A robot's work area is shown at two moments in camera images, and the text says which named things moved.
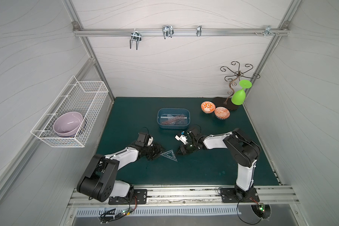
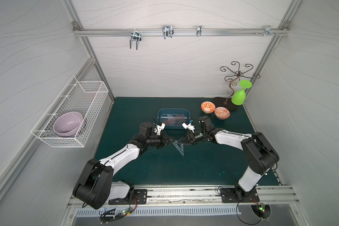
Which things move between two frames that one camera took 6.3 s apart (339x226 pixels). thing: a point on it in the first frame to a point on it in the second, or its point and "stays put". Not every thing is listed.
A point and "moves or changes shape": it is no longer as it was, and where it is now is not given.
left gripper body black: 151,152 to 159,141
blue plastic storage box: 173,118 stays put
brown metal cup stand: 226,103 stays put
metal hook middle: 167,30 stays put
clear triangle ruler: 169,154 moves or changes shape
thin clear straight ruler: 173,117 stays put
